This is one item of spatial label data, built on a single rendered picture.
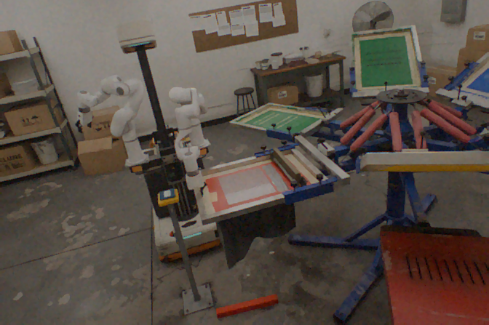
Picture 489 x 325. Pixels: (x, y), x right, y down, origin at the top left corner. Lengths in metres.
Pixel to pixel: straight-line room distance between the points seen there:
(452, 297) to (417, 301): 0.11
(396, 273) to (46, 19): 5.40
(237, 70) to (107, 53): 2.12
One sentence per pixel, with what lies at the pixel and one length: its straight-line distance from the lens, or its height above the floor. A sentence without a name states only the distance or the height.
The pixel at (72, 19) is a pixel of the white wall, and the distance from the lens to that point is 5.71.
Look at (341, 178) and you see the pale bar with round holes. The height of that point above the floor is 1.04.
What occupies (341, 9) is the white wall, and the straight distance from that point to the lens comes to 6.47.
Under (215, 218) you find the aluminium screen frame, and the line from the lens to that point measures 1.86.
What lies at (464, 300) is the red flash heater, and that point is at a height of 1.11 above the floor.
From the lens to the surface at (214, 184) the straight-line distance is 2.20.
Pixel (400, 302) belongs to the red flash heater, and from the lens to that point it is 1.27.
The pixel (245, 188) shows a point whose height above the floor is 0.96.
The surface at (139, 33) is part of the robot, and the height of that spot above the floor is 1.96.
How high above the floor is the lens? 2.07
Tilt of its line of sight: 24 degrees down
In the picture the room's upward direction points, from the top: 10 degrees counter-clockwise
